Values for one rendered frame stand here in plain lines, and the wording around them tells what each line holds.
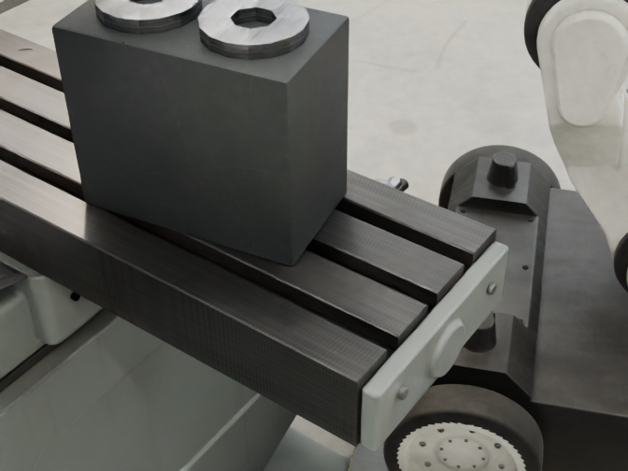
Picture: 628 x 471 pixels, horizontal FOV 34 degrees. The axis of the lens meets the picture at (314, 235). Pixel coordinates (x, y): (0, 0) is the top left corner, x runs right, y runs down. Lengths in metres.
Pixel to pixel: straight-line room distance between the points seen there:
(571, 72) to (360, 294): 0.42
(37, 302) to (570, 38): 0.62
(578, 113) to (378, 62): 1.93
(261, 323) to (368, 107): 2.06
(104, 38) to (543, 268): 0.83
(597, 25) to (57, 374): 0.69
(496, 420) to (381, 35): 2.11
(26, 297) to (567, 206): 0.88
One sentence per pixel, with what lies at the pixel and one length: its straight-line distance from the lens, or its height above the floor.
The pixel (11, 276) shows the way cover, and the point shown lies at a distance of 1.04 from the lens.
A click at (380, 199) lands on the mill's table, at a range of 0.97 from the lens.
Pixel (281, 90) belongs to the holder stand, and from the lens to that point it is 0.78.
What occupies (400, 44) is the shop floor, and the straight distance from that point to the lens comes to 3.18.
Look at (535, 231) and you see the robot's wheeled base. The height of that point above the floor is 0.59.
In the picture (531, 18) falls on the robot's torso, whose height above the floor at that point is 1.01.
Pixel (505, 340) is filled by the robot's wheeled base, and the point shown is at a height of 0.61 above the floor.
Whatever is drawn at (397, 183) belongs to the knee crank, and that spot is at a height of 0.54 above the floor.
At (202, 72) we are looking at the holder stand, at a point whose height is 1.13.
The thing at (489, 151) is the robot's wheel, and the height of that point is 0.60.
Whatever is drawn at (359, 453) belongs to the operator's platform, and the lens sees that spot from 1.45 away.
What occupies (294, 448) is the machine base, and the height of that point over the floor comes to 0.20.
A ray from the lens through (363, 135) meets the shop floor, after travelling 2.76.
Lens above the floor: 1.54
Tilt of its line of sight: 40 degrees down
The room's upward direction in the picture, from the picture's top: 1 degrees counter-clockwise
